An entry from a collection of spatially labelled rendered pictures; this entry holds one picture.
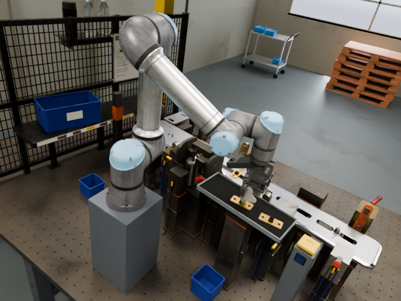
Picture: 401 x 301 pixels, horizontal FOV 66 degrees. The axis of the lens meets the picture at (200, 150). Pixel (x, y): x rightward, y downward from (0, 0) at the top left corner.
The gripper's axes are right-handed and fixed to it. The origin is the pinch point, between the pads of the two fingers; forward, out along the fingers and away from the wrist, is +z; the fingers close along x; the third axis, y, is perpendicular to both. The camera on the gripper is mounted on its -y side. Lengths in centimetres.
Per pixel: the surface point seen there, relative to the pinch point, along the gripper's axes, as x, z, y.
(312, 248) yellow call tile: -4.8, 2.0, 28.0
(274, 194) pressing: 35.2, 18.0, 5.5
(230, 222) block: -2.3, 11.5, -1.8
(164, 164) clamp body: 19, 18, -48
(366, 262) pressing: 19, 18, 49
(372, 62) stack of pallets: 568, 46, 19
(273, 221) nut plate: -2.8, 0.9, 13.2
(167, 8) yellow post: 101, -40, -112
